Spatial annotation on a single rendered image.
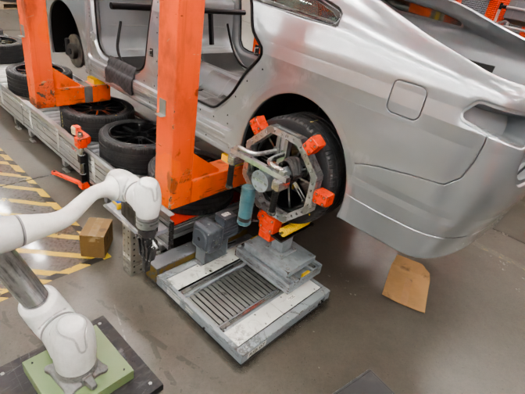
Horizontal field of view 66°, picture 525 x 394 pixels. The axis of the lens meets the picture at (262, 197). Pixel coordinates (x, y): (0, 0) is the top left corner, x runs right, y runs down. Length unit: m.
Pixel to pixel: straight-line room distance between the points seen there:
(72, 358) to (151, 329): 0.83
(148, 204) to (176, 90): 0.81
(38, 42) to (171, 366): 2.78
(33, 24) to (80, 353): 2.82
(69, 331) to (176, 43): 1.38
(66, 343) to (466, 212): 1.74
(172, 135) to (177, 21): 0.59
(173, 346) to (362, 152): 1.46
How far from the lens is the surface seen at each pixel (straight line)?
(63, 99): 4.16
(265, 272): 2.76
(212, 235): 2.59
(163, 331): 2.53
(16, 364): 2.11
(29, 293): 1.78
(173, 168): 2.41
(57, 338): 1.76
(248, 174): 2.55
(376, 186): 2.13
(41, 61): 4.01
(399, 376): 2.65
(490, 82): 1.91
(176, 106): 2.27
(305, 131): 2.29
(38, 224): 1.43
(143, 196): 1.60
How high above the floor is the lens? 1.90
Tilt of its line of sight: 29 degrees down
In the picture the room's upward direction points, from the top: 10 degrees clockwise
